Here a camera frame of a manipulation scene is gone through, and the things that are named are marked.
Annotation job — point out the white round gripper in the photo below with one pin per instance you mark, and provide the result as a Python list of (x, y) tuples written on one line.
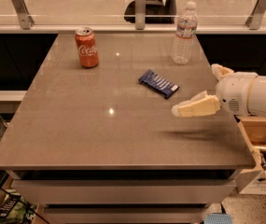
[(232, 92)]

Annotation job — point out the blue RXBAR wrapper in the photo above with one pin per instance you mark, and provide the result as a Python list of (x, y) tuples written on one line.
[(158, 84)]

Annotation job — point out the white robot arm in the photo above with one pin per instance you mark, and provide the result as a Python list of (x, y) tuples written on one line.
[(257, 97)]

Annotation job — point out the clear plastic water bottle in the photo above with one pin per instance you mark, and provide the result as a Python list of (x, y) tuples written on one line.
[(185, 34)]

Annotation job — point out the cardboard box with items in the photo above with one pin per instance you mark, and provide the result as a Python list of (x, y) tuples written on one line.
[(253, 181)]

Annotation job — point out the black office chair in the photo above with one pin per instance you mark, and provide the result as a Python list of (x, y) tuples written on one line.
[(157, 12)]

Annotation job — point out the blue mesh basket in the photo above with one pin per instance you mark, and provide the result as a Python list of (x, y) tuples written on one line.
[(218, 219)]

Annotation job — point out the red Coca-Cola can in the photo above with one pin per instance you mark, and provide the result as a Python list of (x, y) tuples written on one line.
[(86, 47)]

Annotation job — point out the lower grey drawer front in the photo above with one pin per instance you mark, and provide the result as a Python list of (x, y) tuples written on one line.
[(123, 215)]

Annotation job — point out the grey drawer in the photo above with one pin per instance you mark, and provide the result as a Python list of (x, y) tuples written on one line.
[(124, 191), (123, 215)]

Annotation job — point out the glass railing panel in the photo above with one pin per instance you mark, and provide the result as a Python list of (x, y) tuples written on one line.
[(72, 12)]

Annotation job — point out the upper grey drawer front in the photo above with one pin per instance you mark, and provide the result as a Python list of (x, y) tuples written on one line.
[(124, 191)]

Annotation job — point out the green snack bag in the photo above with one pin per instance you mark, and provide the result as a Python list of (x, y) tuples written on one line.
[(15, 210)]

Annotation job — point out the right metal railing post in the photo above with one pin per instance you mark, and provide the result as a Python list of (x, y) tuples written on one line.
[(254, 20)]

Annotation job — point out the metal railing post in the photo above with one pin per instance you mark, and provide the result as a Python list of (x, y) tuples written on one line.
[(25, 19), (140, 14), (254, 20)]

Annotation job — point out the middle metal railing post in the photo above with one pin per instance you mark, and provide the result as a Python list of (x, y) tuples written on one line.
[(140, 14)]

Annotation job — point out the left metal railing post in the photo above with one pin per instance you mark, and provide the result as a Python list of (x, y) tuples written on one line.
[(25, 19)]

